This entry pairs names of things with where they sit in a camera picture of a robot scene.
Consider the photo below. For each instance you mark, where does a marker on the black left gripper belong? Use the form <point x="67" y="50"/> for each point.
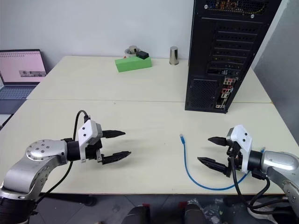
<point x="92" y="152"/>

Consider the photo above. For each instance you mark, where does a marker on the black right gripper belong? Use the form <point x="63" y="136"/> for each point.
<point x="236" y="156"/>

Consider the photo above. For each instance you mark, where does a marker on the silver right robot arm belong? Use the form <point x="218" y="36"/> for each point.
<point x="278" y="163"/>

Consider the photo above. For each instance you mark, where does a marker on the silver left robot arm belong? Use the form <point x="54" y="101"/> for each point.
<point x="35" y="161"/>

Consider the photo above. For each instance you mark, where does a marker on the dark rounded shape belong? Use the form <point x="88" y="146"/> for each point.
<point x="137" y="215"/>
<point x="195" y="214"/>

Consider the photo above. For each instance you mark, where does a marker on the green rectangular box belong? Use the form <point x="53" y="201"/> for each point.
<point x="133" y="65"/>

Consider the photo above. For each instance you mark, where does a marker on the small black box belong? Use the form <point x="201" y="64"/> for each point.
<point x="142" y="54"/>

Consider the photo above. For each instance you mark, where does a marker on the black computer tower case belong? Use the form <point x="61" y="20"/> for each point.
<point x="229" y="58"/>

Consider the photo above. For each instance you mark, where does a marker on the grey partition panel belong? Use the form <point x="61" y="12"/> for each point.
<point x="278" y="70"/>

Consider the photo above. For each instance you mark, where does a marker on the stainless steel cup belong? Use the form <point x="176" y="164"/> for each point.
<point x="174" y="56"/>

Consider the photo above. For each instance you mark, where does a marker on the grey open laptop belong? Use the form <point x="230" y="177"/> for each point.
<point x="21" y="67"/>

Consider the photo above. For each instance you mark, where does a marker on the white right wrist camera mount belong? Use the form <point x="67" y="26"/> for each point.
<point x="244" y="140"/>

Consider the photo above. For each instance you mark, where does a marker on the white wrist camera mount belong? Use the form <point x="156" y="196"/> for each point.
<point x="87" y="130"/>
<point x="244" y="140"/>

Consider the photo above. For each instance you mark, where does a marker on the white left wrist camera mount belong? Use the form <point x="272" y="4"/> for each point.
<point x="87" y="130"/>

